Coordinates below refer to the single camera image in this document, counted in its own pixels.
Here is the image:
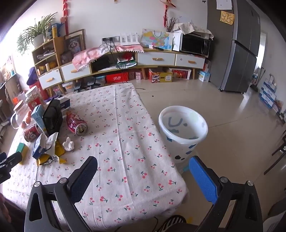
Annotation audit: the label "black mesh box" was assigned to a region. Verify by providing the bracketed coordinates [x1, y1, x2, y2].
[42, 98, 63, 137]

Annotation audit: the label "cherry print tablecloth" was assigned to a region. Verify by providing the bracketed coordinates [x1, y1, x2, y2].
[0, 83, 189, 231]

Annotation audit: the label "black electronic box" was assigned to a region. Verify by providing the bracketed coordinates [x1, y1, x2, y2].
[92, 56, 110, 72]

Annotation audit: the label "white tissue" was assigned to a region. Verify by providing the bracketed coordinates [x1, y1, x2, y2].
[63, 137, 75, 152]

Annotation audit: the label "person's left hand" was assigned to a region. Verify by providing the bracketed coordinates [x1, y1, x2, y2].
[0, 194, 10, 223]

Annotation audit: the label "broom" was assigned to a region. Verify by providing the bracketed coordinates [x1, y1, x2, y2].
[250, 69, 266, 92]

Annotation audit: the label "blue white small box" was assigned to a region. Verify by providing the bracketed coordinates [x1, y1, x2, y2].
[198, 70, 211, 82]

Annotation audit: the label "black chair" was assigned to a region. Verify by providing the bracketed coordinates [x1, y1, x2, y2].
[264, 136, 286, 175]

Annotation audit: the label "grey refrigerator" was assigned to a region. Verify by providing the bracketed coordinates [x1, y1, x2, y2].
[207, 0, 262, 93]

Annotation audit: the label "black cable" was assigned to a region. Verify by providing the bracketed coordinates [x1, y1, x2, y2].
[104, 39, 127, 75]

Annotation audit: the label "flat red box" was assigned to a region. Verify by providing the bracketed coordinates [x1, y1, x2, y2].
[105, 72, 129, 83]

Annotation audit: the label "small blue white carton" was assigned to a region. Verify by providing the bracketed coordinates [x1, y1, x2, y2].
[32, 134, 48, 160]

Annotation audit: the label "clear storage box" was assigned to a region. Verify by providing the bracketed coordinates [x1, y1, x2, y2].
[63, 81, 75, 94]

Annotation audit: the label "potted green plant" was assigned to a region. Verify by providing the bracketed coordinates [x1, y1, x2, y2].
[17, 12, 57, 55]

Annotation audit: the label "red box with white frame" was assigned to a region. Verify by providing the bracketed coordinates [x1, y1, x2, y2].
[169, 67, 192, 79]

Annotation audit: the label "yellow foil-lined wrapper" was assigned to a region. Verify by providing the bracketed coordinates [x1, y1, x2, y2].
[37, 154, 60, 167]

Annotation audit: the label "green yellow sponge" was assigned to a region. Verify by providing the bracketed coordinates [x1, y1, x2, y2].
[17, 143, 29, 165]

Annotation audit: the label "floral cloth cover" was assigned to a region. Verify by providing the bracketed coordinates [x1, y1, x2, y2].
[173, 22, 214, 41]

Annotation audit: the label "black microwave oven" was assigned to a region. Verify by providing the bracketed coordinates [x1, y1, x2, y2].
[180, 33, 211, 56]

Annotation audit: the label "glass pitcher with wooden lid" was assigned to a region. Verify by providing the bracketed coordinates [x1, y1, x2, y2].
[10, 100, 32, 130]

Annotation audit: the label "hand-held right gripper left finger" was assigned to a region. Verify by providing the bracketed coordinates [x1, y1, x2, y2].
[24, 156, 99, 232]

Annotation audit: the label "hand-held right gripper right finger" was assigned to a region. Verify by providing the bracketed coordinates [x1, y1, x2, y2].
[189, 156, 264, 232]

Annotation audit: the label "bunch of dry twigs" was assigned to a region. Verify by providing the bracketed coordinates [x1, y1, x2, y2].
[164, 16, 182, 33]

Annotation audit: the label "red hanging string decoration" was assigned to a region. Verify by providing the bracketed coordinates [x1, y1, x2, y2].
[61, 0, 68, 36]

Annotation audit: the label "pink cloth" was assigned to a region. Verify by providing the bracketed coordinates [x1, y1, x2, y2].
[72, 45, 144, 71]

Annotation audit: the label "colourful cardboard carton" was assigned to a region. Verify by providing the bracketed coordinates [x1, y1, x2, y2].
[149, 68, 173, 83]

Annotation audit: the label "map print bag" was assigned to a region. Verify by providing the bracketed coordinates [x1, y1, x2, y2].
[140, 29, 176, 51]

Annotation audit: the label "white spotted trash bin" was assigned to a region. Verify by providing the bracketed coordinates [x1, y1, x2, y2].
[158, 106, 209, 170]

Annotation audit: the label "wall power outlets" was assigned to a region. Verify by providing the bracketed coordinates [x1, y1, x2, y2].
[102, 36, 121, 43]

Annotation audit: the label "tall blue carton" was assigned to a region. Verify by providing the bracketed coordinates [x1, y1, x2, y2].
[31, 104, 48, 134]

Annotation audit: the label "white paper sheet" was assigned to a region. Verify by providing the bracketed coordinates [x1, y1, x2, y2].
[216, 0, 233, 10]

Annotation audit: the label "cluttered side shelf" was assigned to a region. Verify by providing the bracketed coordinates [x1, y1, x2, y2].
[0, 56, 25, 125]

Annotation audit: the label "folded colourful cloth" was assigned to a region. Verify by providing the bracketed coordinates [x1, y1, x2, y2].
[116, 52, 137, 68]

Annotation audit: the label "red tassel wall decoration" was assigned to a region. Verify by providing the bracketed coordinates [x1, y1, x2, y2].
[160, 0, 177, 29]

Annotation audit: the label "framed cat picture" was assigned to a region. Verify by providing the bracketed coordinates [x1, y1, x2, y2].
[64, 29, 86, 56]

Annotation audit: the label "clear jar with red label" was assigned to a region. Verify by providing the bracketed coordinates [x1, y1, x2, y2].
[24, 86, 45, 112]

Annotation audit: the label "yellow paper note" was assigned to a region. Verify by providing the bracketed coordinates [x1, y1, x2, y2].
[220, 10, 235, 25]

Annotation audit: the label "blue watering can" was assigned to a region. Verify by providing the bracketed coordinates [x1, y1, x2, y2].
[47, 22, 65, 38]

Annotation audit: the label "wooden white drawer cabinet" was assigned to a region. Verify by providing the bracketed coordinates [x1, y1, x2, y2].
[31, 36, 206, 95]

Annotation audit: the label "red drink can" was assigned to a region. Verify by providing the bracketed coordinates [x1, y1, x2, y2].
[66, 112, 88, 136]
[23, 124, 43, 142]

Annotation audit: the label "white router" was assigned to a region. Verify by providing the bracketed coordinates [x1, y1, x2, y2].
[120, 32, 141, 46]

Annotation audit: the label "small dark picture frame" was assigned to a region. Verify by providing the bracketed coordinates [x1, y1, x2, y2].
[60, 51, 73, 65]

